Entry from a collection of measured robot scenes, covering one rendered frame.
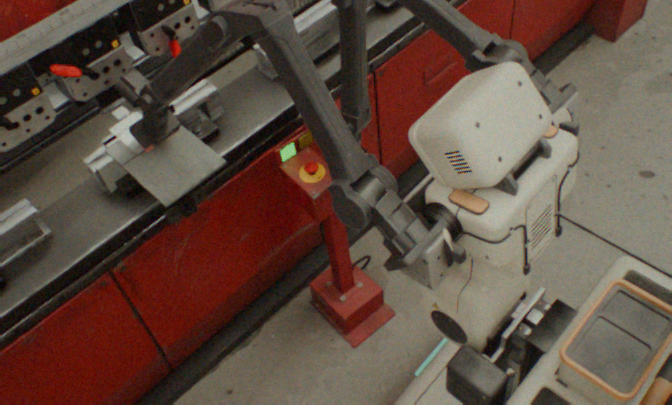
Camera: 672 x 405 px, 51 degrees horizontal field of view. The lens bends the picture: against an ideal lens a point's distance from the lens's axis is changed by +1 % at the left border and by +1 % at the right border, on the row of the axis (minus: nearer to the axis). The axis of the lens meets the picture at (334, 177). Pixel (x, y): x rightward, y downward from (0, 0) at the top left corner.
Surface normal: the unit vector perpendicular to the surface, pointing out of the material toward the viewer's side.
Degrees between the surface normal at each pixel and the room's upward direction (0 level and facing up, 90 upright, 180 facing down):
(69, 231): 0
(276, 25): 56
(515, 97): 48
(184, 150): 0
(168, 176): 0
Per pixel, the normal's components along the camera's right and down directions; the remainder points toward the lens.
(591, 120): -0.10, -0.64
